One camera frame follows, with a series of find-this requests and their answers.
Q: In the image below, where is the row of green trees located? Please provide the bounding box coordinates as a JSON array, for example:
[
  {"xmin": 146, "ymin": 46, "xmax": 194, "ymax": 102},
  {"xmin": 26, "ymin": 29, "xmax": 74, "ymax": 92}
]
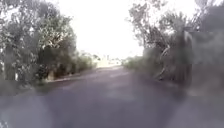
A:
[{"xmin": 0, "ymin": 0, "xmax": 98, "ymax": 86}]

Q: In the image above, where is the grey asphalt lane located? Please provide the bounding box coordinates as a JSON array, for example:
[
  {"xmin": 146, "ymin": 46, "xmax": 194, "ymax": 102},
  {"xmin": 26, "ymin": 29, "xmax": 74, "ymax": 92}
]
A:
[{"xmin": 0, "ymin": 65, "xmax": 224, "ymax": 128}]

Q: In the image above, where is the row of trees and bushes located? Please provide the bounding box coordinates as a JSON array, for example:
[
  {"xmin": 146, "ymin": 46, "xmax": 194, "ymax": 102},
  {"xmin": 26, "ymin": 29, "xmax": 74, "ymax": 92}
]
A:
[{"xmin": 122, "ymin": 0, "xmax": 224, "ymax": 88}]

